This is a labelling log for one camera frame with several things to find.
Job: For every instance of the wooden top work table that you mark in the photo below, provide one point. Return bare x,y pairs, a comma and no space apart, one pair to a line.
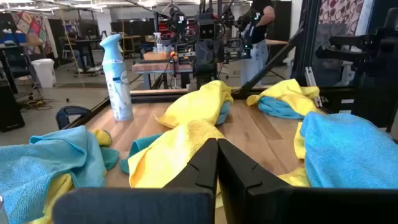
161,67

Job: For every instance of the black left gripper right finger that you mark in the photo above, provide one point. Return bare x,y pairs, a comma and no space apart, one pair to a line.
264,202

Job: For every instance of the white waste bin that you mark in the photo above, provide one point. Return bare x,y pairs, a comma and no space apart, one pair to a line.
45,73

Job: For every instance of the light blue spray bottle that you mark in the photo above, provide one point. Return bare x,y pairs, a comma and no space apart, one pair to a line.
117,87

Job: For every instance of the clear spray bottle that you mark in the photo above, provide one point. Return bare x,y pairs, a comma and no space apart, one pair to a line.
157,45

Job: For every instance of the red white patterned fabric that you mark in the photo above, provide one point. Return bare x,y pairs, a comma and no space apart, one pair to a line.
339,14

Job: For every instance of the black cabinet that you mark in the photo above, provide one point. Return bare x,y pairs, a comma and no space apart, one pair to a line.
11,109

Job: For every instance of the tan cardboard box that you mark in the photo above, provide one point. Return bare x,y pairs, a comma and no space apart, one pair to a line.
154,56

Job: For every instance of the black aluminium table frame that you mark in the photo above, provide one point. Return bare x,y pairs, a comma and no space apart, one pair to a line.
155,95

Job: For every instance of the black box with white labels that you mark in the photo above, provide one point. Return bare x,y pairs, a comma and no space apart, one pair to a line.
367,105

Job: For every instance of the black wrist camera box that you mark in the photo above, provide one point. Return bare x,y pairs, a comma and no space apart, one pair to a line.
207,29

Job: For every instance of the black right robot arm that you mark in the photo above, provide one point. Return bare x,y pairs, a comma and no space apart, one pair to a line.
205,73

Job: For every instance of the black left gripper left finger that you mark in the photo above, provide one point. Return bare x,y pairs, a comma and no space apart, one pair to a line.
186,202

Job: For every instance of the black desk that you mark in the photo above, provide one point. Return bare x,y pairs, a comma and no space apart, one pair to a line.
90,42

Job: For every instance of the silver metal bracket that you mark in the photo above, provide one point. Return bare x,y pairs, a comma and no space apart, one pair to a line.
311,82

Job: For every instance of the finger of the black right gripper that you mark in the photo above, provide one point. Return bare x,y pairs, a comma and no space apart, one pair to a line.
203,53
216,53

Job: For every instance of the person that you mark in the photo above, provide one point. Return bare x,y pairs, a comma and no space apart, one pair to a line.
259,31
76,49

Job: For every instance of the colourful patterned quilt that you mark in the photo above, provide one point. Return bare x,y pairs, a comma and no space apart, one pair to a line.
31,28

